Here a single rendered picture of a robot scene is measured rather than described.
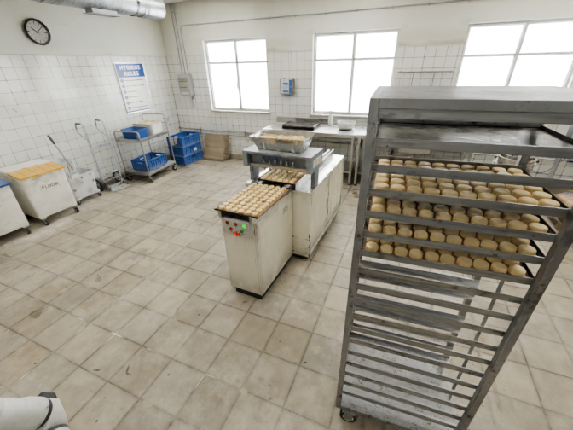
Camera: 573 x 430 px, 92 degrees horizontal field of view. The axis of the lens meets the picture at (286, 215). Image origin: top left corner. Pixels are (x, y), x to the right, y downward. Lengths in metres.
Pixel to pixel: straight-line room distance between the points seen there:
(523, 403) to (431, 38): 4.56
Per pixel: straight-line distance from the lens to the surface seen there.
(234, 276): 2.65
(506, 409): 2.51
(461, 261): 1.26
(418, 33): 5.38
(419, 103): 0.95
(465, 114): 1.00
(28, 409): 0.99
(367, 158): 0.98
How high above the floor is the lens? 1.92
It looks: 29 degrees down
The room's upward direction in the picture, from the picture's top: 1 degrees counter-clockwise
